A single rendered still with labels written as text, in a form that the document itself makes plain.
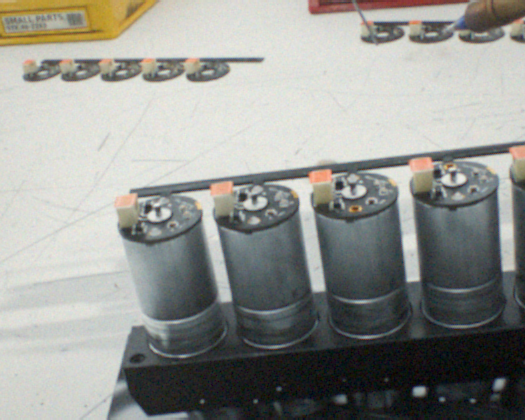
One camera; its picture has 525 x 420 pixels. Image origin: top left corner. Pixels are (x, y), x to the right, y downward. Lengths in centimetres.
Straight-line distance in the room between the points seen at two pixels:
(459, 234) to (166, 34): 39
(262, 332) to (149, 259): 4
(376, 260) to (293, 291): 3
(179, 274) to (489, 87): 25
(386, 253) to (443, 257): 2
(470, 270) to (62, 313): 16
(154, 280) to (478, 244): 9
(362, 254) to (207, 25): 38
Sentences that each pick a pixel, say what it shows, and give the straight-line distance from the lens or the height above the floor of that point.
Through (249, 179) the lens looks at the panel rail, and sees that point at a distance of 30.
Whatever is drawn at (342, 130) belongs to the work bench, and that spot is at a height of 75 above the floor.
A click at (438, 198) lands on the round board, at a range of 28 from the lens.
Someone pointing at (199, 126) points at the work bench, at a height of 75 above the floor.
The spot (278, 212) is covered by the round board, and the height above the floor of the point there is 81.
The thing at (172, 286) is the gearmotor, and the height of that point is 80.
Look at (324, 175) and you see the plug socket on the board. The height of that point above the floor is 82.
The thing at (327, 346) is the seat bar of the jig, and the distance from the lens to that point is 30.
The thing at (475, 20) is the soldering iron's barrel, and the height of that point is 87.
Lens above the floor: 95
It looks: 29 degrees down
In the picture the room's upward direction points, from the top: 11 degrees counter-clockwise
